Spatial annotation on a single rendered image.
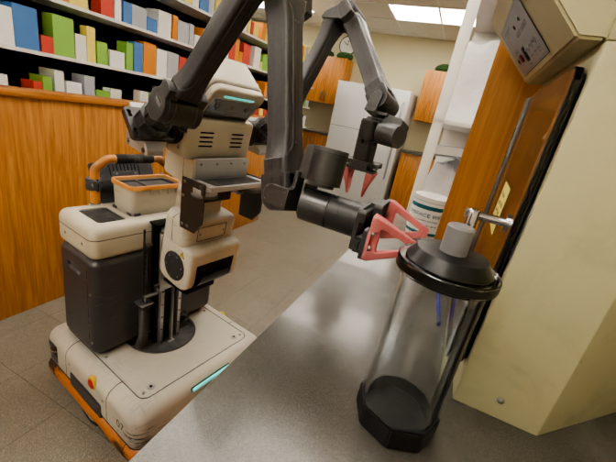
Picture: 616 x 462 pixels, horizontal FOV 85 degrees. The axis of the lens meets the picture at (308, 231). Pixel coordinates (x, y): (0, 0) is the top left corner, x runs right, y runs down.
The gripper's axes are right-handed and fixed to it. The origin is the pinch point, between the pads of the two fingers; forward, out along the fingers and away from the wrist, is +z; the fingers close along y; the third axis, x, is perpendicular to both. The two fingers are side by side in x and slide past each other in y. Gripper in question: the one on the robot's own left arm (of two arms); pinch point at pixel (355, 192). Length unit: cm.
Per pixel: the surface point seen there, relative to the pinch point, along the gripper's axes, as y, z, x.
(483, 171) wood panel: 29.0, -14.2, -9.1
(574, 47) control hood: 31, -32, -42
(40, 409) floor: -94, 111, -37
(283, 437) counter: 15, 15, -65
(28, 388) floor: -107, 111, -33
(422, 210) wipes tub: 17.9, 6.3, 28.6
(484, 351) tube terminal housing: 34, 5, -46
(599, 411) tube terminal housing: 53, 13, -37
